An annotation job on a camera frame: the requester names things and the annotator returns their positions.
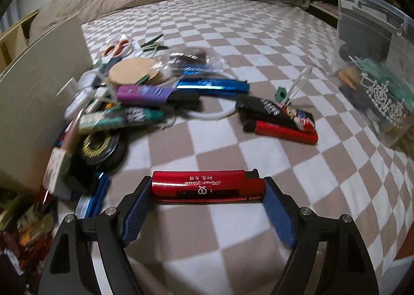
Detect dark green hair clip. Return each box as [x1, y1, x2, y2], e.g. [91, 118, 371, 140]
[139, 34, 169, 53]

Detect pile of assorted lighters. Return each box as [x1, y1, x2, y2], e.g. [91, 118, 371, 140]
[0, 185, 59, 286]

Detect black round tin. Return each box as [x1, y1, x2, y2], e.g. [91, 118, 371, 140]
[73, 131, 128, 173]

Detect wooden bedside shelf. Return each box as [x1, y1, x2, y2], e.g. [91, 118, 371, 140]
[0, 10, 39, 66]

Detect red lighter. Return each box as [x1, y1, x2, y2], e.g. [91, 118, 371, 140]
[244, 120, 319, 145]
[151, 169, 266, 203]

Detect clear plastic bag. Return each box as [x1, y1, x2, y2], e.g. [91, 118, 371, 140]
[166, 49, 227, 76]

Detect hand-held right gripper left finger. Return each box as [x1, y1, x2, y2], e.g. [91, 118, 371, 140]
[38, 176, 155, 295]

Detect clear plastic storage bin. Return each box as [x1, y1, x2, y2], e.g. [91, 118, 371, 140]
[330, 0, 414, 148]

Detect green printed lighter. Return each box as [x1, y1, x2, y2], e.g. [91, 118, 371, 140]
[79, 106, 164, 129]

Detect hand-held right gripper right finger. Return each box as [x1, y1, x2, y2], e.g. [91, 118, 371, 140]
[263, 176, 380, 295]

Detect white cardboard box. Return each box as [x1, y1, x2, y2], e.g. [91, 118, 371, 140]
[0, 12, 94, 189]

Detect white hoop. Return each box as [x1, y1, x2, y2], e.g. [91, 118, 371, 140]
[186, 69, 240, 119]

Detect small pale box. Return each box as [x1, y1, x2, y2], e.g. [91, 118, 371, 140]
[42, 149, 76, 200]

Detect black printed lighter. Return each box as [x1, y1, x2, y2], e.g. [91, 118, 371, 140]
[236, 94, 316, 130]

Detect round tan coaster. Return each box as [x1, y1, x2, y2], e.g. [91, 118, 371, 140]
[108, 57, 160, 86]

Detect purple lighter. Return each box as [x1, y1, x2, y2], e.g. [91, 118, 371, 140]
[116, 85, 199, 111]

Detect white round jar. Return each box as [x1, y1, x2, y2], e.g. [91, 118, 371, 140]
[65, 70, 107, 117]

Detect teal hair accessory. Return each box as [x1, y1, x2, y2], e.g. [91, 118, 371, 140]
[352, 56, 414, 105]

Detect white pearl headband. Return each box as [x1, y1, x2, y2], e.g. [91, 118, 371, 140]
[364, 83, 406, 124]

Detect blue metallic lighter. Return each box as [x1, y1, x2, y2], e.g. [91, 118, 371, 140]
[176, 78, 251, 97]

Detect checkered bedsheet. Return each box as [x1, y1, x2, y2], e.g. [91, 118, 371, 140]
[42, 0, 414, 295]

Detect white plastic tweezers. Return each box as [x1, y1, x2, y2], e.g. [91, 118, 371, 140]
[285, 67, 313, 101]

